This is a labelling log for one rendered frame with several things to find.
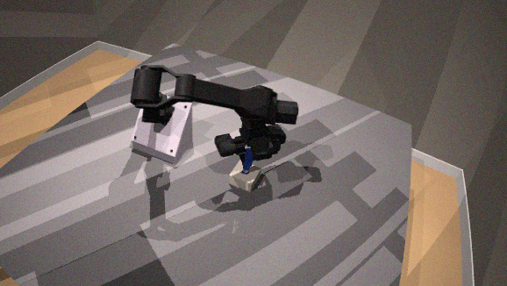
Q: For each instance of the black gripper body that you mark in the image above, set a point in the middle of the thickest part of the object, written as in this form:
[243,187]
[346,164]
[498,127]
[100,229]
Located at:
[227,146]

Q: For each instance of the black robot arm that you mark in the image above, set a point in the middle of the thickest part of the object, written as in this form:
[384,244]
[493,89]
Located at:
[257,105]

